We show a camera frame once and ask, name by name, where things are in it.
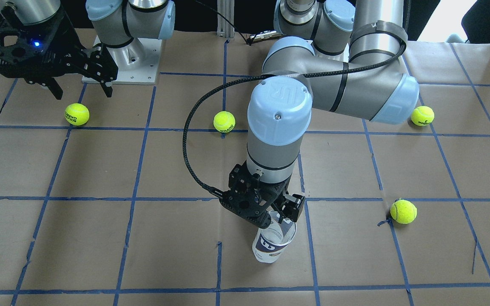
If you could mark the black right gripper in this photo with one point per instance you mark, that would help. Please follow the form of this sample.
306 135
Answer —
67 39

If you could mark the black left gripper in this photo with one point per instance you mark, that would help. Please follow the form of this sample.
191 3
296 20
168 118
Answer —
282 189

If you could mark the clear tennis ball can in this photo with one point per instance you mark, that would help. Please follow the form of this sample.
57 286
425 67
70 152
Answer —
271 242

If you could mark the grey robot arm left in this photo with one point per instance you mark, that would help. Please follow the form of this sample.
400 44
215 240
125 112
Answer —
334 56

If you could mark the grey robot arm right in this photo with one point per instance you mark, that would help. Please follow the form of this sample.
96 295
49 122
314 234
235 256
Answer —
115 20

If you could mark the yellow tennis ball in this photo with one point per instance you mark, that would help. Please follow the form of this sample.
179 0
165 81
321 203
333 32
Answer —
224 122
77 114
422 116
403 211

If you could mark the yellow tennis ball centre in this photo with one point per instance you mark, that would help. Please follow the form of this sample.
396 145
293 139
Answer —
224 122

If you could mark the yellow tennis ball front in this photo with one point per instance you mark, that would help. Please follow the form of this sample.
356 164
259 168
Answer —
403 211

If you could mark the yellow tennis ball rear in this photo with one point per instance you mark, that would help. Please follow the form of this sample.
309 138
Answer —
422 116

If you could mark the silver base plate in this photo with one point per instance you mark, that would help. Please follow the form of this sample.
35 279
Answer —
137 61
347 53

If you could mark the aluminium profile post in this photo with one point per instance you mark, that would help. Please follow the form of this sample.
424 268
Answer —
225 19

